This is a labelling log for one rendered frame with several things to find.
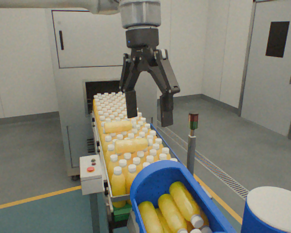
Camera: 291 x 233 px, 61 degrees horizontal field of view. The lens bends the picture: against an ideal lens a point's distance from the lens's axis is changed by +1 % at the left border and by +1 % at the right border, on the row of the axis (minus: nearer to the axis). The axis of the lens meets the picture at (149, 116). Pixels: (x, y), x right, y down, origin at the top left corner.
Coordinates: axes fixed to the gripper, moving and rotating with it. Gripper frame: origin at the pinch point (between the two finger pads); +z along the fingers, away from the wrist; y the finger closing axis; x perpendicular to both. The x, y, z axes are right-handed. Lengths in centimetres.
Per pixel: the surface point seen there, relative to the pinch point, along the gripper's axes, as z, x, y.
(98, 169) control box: 37, -12, 59
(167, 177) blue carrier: 37, -29, 27
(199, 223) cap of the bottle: 43.0, -21.9, 3.6
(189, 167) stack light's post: 58, -76, 57
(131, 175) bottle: 41, -24, 48
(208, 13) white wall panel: -107, -449, 327
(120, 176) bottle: 41, -19, 50
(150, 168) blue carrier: 29.1, -20.1, 26.9
